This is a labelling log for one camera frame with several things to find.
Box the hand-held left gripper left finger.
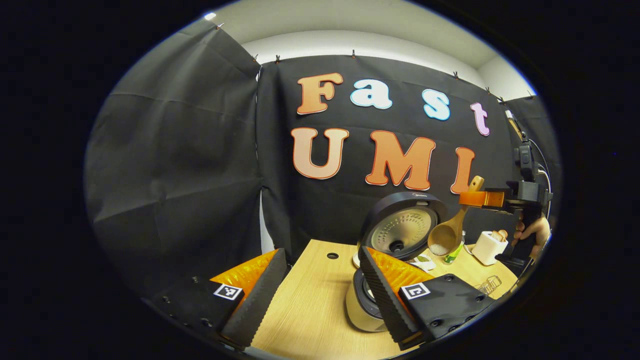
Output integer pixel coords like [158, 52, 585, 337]
[142, 248, 289, 351]

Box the wooden spoon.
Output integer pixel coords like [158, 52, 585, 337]
[427, 175, 485, 257]

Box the clear chopstick holder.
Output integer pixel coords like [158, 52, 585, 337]
[475, 275, 503, 297]

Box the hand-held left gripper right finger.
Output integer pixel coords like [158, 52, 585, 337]
[358, 245, 497, 351]

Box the black rice cooker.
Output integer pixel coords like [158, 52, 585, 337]
[345, 191, 451, 333]

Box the green drink bottle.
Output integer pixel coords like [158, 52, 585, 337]
[443, 231, 467, 265]

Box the white toaster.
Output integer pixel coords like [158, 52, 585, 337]
[471, 230, 509, 266]

